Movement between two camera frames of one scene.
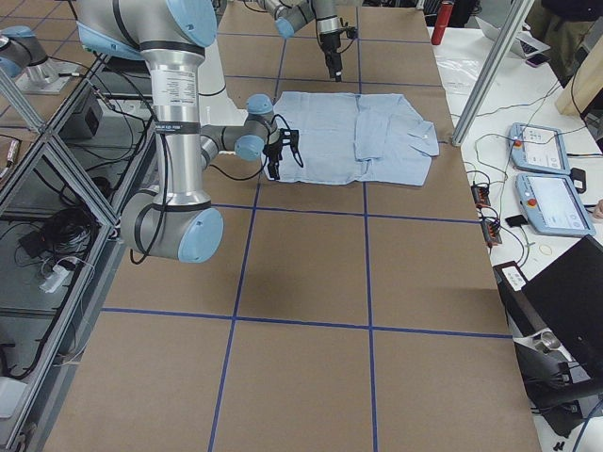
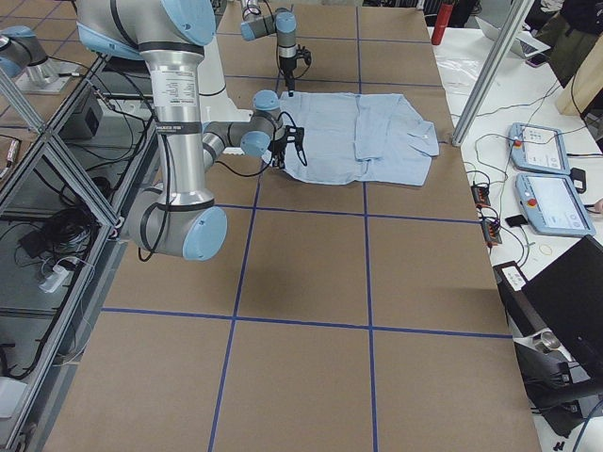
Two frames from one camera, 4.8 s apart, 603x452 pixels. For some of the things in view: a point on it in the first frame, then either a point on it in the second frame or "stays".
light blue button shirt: x=346 y=138 stays
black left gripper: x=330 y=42 to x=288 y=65
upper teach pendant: x=538 y=148 stays
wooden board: x=585 y=86 stays
